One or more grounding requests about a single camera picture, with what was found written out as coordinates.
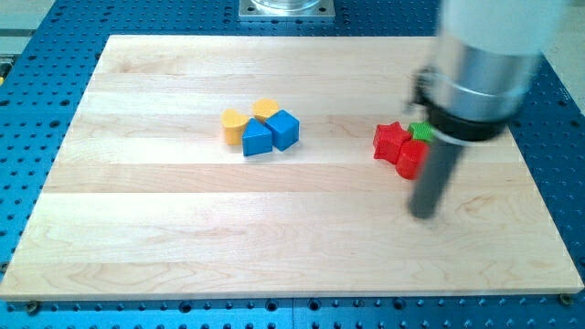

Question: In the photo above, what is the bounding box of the red cylinder block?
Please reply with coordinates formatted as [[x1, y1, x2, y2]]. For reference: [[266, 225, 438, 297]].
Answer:
[[395, 140, 430, 180]]

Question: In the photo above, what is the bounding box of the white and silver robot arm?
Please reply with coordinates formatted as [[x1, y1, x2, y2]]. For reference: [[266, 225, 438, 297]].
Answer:
[[413, 0, 569, 145]]

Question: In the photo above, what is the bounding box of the red star block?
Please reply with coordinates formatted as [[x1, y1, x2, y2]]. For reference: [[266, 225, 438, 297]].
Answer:
[[373, 122, 412, 164]]

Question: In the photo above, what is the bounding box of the blue cube block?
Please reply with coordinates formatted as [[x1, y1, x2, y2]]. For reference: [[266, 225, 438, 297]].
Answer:
[[265, 110, 300, 151]]

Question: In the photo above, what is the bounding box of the blue triangle block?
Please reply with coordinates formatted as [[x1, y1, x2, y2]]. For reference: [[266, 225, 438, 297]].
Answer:
[[241, 118, 272, 156]]

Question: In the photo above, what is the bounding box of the yellow rounded block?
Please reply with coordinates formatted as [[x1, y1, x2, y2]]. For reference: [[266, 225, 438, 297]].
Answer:
[[251, 98, 280, 122]]

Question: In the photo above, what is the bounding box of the yellow heart block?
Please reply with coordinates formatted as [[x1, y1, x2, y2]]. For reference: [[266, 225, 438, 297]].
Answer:
[[220, 109, 250, 145]]

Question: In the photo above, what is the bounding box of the green block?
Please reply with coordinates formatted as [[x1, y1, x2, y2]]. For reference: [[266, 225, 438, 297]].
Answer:
[[408, 122, 434, 143]]

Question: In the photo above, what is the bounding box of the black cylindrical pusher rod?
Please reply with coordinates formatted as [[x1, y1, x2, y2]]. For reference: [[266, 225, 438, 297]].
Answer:
[[408, 139, 466, 219]]

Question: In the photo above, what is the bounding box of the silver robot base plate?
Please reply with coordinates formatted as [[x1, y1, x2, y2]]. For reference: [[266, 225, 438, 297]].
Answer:
[[238, 0, 335, 20]]

